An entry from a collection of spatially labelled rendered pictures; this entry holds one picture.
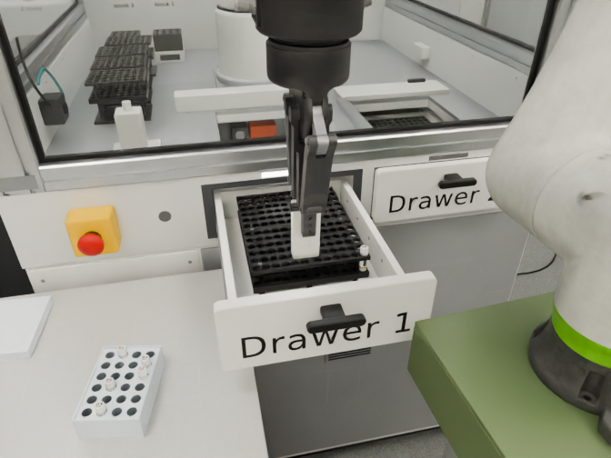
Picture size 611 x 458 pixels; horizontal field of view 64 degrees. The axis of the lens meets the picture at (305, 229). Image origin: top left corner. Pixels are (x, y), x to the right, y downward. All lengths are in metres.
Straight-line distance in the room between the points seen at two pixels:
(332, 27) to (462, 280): 0.85
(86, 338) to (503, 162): 0.67
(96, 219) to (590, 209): 0.69
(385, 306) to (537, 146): 0.27
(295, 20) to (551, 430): 0.49
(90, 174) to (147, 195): 0.10
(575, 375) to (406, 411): 0.87
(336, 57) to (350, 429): 1.16
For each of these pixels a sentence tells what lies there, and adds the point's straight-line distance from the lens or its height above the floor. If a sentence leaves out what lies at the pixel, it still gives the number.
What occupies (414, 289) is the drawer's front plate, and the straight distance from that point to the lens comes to 0.66.
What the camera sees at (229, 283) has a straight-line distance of 0.70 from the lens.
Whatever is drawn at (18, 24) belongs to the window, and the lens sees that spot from 0.83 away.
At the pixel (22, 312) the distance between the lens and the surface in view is 0.94.
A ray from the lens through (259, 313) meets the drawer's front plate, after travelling 0.62.
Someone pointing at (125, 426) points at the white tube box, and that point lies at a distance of 0.71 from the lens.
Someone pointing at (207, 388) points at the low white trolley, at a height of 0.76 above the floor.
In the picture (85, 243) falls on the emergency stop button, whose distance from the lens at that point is 0.85.
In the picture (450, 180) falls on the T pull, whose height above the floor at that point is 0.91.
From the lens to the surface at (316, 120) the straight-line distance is 0.44.
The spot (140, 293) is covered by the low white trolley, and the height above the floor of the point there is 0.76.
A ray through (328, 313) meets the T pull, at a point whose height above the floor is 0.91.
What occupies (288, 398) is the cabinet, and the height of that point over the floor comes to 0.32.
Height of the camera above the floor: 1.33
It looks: 33 degrees down
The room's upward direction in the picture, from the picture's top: straight up
